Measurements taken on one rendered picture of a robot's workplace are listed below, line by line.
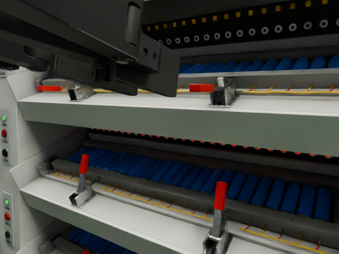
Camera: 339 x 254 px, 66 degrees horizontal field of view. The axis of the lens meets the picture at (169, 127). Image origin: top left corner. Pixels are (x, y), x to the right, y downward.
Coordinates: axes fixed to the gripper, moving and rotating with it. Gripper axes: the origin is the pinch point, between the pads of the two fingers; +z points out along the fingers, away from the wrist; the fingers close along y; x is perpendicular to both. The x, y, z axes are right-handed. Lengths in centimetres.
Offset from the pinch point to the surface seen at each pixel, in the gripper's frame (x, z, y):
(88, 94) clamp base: 0.7, 19.0, -26.0
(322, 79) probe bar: 3.5, 20.4, 9.9
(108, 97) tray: 0.3, 19.0, -20.9
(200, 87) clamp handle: 0.6, 10.6, 0.3
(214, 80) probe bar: 3.4, 20.3, -2.7
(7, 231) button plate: -31, 20, -49
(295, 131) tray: -2.6, 17.4, 8.2
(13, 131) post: -8.1, 17.2, -46.1
